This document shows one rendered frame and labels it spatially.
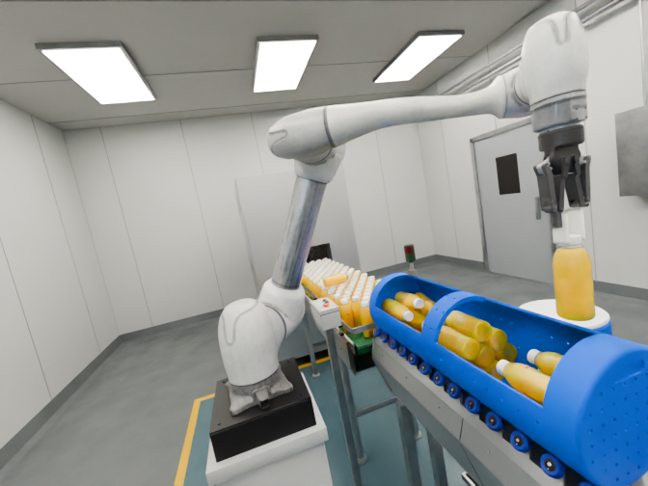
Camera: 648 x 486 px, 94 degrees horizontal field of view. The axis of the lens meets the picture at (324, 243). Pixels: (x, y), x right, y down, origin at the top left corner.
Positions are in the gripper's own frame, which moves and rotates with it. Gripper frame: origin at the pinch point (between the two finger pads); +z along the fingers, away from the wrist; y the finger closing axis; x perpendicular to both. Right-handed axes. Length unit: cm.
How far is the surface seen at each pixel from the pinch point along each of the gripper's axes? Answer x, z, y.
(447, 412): 30, 57, -16
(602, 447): -10.5, 39.4, -11.4
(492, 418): 14, 49, -13
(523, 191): 278, 16, 317
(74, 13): 242, -195, -150
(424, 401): 41, 60, -17
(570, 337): 8.5, 31.5, 9.3
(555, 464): -3, 49, -13
